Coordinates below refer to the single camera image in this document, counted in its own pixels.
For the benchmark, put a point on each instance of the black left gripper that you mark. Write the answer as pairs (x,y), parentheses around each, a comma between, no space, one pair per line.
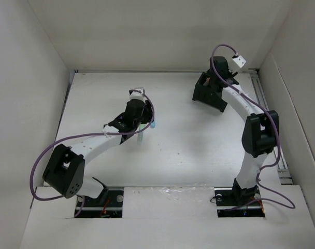
(147,112)

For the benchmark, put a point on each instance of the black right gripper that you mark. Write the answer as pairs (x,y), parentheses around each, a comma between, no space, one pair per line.
(230,74)

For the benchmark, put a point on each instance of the blue pastel highlighter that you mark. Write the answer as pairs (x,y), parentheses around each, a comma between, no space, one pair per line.
(153,124)

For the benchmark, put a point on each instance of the mint green pastel highlighter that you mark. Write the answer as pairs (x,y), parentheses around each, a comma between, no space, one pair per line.
(140,135)

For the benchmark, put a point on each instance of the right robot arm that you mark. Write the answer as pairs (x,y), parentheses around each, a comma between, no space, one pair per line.
(258,137)

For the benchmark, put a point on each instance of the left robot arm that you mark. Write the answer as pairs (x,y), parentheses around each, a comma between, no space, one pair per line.
(65,169)

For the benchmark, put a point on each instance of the black two-compartment container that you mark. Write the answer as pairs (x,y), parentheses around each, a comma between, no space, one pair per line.
(208,90)

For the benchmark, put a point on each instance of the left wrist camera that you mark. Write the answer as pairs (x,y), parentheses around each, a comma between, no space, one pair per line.
(137,93)

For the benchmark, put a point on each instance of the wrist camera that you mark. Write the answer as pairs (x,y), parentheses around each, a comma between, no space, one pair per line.
(238,61)
(137,93)

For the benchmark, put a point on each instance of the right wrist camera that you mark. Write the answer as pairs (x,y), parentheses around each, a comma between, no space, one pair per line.
(238,61)

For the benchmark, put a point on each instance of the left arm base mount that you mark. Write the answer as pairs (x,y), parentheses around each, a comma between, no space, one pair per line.
(109,204)

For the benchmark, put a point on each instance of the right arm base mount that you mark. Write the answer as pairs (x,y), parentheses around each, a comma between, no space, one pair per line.
(236,202)

